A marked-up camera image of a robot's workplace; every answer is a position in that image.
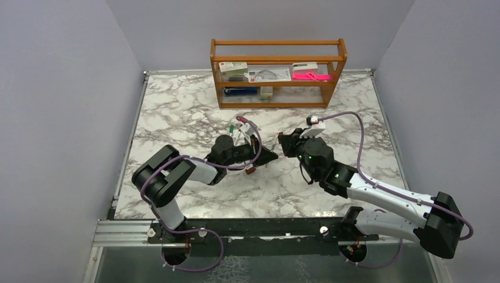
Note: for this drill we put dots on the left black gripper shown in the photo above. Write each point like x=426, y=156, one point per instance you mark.
x=266, y=155

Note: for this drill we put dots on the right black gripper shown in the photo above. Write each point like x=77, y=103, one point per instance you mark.
x=289, y=141

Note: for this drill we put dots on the brown pen cap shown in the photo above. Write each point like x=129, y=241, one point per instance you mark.
x=250, y=170

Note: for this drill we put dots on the white marker black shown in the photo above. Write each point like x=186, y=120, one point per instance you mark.
x=237, y=138

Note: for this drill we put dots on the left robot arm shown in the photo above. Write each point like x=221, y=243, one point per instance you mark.
x=161, y=178

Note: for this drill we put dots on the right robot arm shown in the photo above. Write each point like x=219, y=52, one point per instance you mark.
x=434, y=222

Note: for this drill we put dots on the green box lower shelf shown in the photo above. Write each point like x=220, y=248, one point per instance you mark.
x=266, y=93

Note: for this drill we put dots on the green box shelf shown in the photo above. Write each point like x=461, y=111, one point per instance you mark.
x=232, y=69
x=266, y=93

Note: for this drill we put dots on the pink stapler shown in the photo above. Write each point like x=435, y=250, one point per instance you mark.
x=311, y=76

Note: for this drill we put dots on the blue stapler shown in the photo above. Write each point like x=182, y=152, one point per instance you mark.
x=240, y=91

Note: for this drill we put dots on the white box upper shelf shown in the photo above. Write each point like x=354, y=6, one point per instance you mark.
x=304, y=67

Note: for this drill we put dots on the ruler set package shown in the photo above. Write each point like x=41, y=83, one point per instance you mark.
x=268, y=75

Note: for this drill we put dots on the green box upper shelf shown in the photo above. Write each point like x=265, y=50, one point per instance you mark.
x=232, y=69

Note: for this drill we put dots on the wooden shelf rack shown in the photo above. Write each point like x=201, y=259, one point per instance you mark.
x=330, y=55

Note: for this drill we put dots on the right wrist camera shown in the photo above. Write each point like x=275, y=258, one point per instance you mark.
x=315, y=126

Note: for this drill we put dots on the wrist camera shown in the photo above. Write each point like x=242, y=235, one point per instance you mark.
x=315, y=126
x=246, y=131

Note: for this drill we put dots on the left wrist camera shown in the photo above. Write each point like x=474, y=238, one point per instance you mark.
x=246, y=131

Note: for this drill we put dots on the black mounting rail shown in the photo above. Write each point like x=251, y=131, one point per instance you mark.
x=257, y=237

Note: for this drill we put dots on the aluminium frame rail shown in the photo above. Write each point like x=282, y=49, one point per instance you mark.
x=121, y=233

